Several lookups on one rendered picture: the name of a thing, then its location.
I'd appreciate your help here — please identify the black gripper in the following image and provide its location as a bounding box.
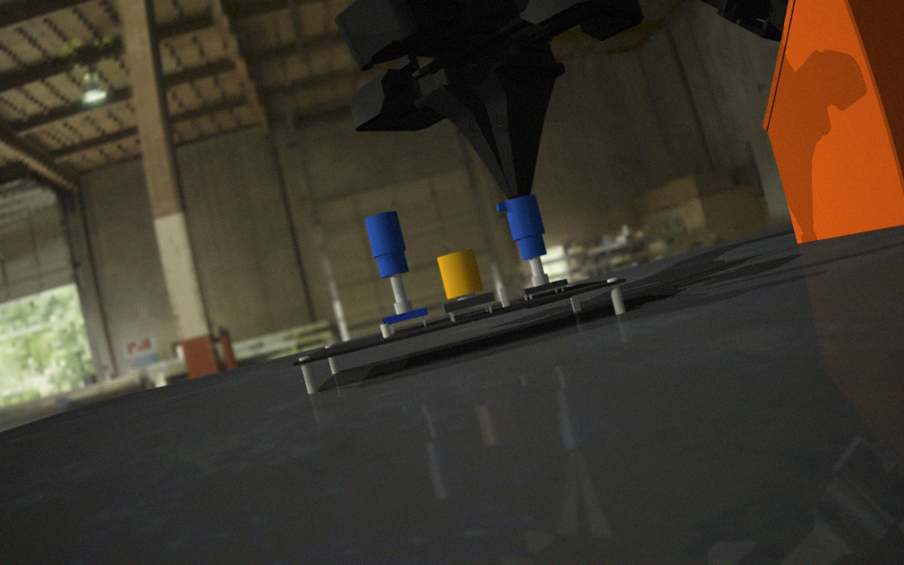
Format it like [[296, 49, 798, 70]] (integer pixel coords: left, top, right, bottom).
[[350, 0, 644, 200]]

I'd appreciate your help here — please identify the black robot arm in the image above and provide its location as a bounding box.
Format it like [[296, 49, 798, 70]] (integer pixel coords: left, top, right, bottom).
[[334, 0, 789, 73]]

